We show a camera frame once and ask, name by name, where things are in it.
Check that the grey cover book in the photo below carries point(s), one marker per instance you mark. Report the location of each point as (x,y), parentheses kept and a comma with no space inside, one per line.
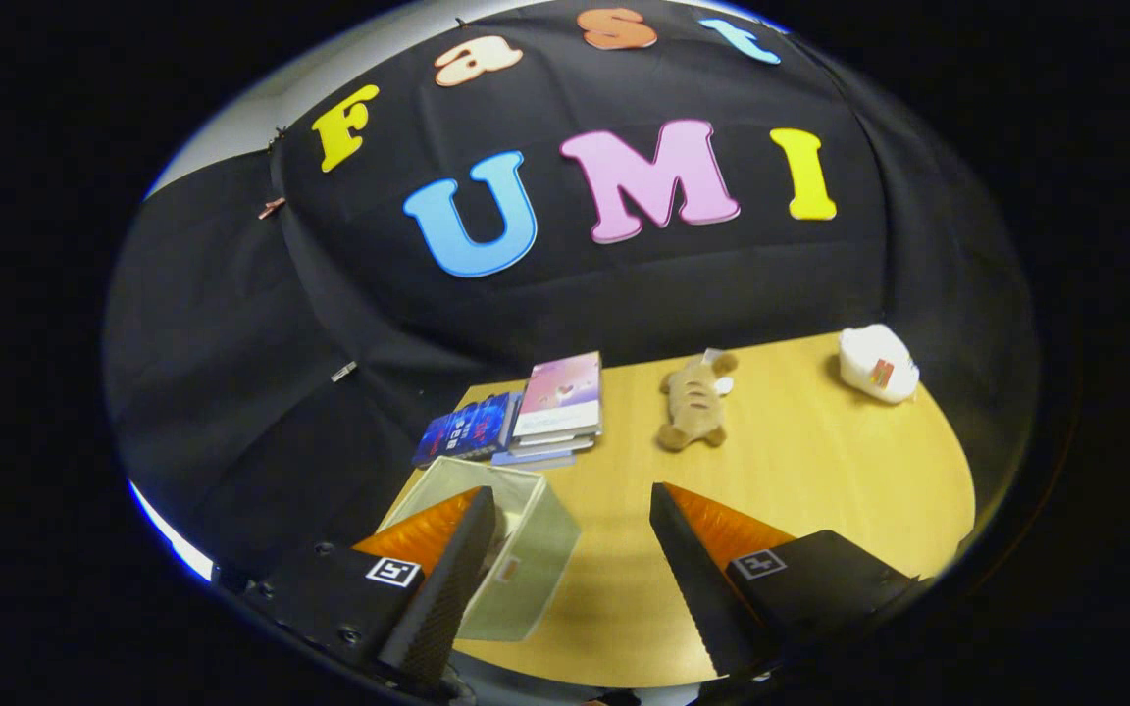
(555,443)

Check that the light blue cover book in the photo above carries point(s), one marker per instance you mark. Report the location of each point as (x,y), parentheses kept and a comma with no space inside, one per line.
(536,459)

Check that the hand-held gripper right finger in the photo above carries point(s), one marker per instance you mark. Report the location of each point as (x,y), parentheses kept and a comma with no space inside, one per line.
(697,598)

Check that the tan plush toy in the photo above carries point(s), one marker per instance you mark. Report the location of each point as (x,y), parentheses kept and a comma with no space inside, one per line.
(694,407)

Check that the white plush toy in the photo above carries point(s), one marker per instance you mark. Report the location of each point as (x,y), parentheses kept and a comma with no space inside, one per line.
(874,358)

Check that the green fabric storage box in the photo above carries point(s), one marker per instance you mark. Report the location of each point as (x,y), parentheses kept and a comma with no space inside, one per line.
(536,579)

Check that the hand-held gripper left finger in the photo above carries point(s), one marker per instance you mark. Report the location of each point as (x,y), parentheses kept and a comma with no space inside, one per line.
(442,608)

